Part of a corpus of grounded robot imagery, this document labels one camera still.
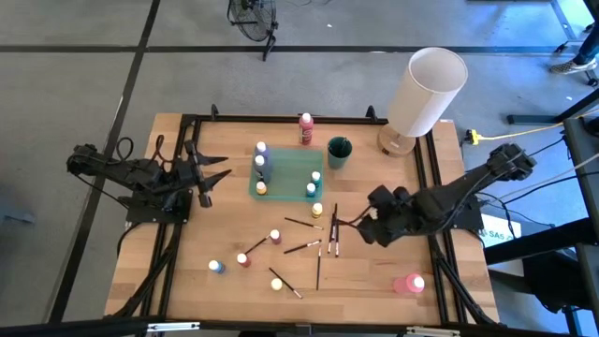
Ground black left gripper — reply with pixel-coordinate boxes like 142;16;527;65
172;139;232;210

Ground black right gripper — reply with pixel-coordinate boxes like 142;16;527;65
358;184;417;248

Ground large dark blue paint bottle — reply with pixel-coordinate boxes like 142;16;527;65
252;154;274;184

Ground large purple paint bottle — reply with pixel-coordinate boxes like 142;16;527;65
254;140;272;165

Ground large pink paint bottle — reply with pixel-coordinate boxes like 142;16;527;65
392;273;426;296

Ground large red paint bottle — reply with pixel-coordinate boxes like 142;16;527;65
299;111;315;143

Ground dark green cup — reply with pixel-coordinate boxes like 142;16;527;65
327;136;354;170

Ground teal translucent plastic tray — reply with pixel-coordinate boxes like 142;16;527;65
247;147;325;203

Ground white label sheet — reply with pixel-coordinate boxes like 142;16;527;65
478;212;524;250

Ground white shade wooden lamp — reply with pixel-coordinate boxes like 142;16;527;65
376;46;469;158

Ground black metal beam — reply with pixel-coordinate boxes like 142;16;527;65
483;216;592;267

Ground black floor fan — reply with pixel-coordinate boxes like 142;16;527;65
226;0;281;63

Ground black metal stand leg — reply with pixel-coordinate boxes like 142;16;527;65
506;87;599;126

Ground black box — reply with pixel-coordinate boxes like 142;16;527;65
520;249;594;315

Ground black crossbar silver brackets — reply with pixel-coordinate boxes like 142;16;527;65
0;315;599;337

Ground grey metal piece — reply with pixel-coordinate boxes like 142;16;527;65
0;211;38;227

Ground person's foot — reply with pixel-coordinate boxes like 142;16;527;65
548;58;599;76

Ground black metal stand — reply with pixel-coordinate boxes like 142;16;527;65
549;0;599;89

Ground person's leg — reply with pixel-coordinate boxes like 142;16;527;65
571;25;599;66

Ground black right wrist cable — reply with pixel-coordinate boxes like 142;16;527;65
335;205;375;229

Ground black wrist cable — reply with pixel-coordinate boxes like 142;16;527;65
114;135;166;164
335;205;375;229

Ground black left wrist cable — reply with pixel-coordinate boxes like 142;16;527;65
114;135;166;164

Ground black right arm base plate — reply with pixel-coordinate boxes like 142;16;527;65
415;194;485;232

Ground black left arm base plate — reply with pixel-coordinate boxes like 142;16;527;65
124;184;192;225

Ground black aluminium table frame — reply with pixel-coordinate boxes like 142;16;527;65
110;103;500;329

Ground yellow extension cord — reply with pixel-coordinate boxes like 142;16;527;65
464;122;570;146

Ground beige cable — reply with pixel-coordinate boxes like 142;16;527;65
486;152;599;205

